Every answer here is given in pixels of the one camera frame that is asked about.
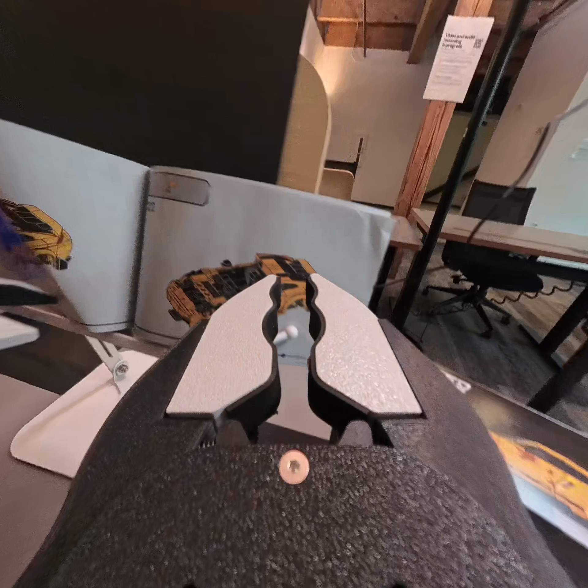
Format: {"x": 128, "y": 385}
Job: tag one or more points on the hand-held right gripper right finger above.
{"x": 363, "y": 363}

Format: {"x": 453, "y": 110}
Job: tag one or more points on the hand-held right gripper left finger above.
{"x": 225, "y": 358}

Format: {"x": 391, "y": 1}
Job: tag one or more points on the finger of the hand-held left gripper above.
{"x": 13, "y": 333}
{"x": 16, "y": 282}

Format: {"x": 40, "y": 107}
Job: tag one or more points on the white book stand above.
{"x": 69, "y": 427}

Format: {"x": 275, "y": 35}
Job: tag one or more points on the lego instruction booklet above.
{"x": 275, "y": 220}

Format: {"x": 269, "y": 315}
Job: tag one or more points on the lego set box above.
{"x": 542, "y": 459}

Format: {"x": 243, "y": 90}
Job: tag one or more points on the brown office desk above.
{"x": 406, "y": 234}
{"x": 505, "y": 236}

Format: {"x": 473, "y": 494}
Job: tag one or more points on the black office chair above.
{"x": 496, "y": 271}

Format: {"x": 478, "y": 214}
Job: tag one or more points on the black metal pole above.
{"x": 459, "y": 160}

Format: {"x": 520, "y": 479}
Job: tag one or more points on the beige arched panel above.
{"x": 307, "y": 138}

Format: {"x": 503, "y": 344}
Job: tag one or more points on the dark partition panel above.
{"x": 138, "y": 82}

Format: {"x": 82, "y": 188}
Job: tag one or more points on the white paper notice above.
{"x": 459, "y": 59}

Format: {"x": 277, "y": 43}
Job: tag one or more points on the wooden post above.
{"x": 427, "y": 151}

